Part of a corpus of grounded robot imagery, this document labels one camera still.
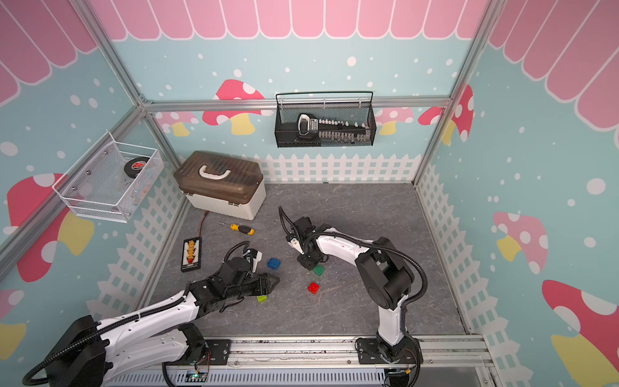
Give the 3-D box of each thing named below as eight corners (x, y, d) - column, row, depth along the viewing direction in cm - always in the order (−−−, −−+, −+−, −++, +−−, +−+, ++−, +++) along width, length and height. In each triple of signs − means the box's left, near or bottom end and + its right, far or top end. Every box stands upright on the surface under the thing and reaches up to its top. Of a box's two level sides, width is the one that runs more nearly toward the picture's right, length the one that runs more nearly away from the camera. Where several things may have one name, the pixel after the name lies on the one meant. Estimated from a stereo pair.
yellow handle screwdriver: (219, 225, 107) (218, 222, 105) (222, 221, 108) (221, 218, 106) (252, 236, 104) (251, 232, 102) (255, 231, 105) (254, 228, 103)
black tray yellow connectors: (182, 272, 93) (180, 270, 92) (185, 242, 102) (183, 240, 100) (200, 268, 95) (198, 266, 93) (202, 239, 103) (200, 236, 101)
